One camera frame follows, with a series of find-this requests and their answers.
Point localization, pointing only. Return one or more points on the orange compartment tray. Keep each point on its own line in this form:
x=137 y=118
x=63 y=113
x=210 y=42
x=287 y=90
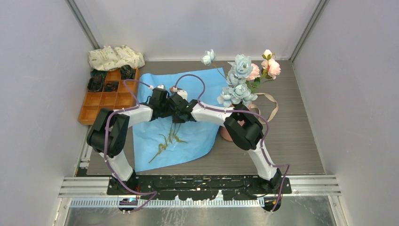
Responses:
x=95 y=101

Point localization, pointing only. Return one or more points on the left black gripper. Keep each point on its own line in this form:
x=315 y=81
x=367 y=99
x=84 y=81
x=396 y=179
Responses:
x=168 y=114

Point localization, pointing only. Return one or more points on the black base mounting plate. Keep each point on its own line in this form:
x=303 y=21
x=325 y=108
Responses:
x=207 y=187

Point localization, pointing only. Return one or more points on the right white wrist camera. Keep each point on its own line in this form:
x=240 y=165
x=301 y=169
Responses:
x=182 y=93

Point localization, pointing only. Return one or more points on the dark rolled sock left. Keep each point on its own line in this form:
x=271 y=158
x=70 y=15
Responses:
x=95 y=84

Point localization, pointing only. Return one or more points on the dark rolled sock top right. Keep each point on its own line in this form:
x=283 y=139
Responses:
x=127 y=72

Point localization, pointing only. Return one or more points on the light blue flower stem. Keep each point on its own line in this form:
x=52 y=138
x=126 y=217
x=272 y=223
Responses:
x=238 y=91

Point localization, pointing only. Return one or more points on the dark rolled sock middle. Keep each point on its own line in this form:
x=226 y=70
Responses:
x=111 y=86

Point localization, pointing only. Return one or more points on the pink peony flower stem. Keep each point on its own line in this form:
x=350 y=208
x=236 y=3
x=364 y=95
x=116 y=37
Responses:
x=268 y=71

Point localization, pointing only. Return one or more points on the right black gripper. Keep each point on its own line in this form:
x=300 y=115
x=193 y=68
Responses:
x=175 y=120

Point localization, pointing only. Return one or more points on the cream patterned cloth bag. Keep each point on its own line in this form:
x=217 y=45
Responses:
x=110 y=59

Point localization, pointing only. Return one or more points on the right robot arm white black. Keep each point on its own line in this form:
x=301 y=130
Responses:
x=245 y=130

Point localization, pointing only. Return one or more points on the aluminium rail frame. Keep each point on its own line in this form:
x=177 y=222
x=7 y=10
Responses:
x=314 y=201

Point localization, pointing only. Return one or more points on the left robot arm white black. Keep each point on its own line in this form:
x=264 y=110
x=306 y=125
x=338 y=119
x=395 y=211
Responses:
x=108 y=133

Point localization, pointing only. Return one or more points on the orange rose stem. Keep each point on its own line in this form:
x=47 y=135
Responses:
x=174 y=130
x=167 y=140

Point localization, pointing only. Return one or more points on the flower bouquet blue paper wrap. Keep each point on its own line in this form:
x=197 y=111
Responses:
x=205 y=85

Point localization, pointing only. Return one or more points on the beige ribbon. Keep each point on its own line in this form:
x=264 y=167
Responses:
x=267 y=106

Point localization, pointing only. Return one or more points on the pink cylindrical vase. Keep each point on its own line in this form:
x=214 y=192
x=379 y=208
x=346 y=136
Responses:
x=223 y=131

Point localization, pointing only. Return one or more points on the dark rolled sock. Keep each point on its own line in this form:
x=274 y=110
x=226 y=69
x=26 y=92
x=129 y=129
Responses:
x=95 y=84
x=127 y=72
x=111 y=86

